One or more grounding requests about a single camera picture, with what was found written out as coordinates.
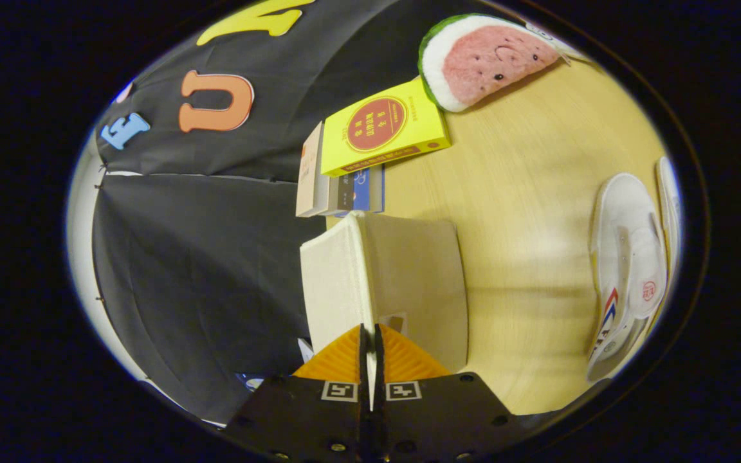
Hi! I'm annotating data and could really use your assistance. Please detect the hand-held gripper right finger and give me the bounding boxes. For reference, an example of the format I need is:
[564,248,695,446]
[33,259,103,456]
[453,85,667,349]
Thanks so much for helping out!
[371,323,519,463]

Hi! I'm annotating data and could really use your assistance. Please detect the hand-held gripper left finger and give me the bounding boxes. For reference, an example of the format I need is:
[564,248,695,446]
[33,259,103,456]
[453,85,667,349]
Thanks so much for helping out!
[226,323,371,463]

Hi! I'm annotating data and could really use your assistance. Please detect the beige storage box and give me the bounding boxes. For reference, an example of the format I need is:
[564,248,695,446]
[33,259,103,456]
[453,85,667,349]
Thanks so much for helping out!
[300,212,469,374]

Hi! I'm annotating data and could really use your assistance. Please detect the white canvas shoe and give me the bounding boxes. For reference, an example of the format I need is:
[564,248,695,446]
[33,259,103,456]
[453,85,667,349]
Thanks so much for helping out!
[588,172,668,383]
[657,156,684,322]

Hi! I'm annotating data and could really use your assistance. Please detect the yellow book with red circle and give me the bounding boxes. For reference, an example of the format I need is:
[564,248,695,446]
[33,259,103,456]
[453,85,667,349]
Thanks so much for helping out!
[321,78,452,177]

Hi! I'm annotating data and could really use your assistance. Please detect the watermelon slice plush toy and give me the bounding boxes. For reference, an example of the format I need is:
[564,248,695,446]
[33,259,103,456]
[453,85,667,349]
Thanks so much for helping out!
[418,14,567,113]

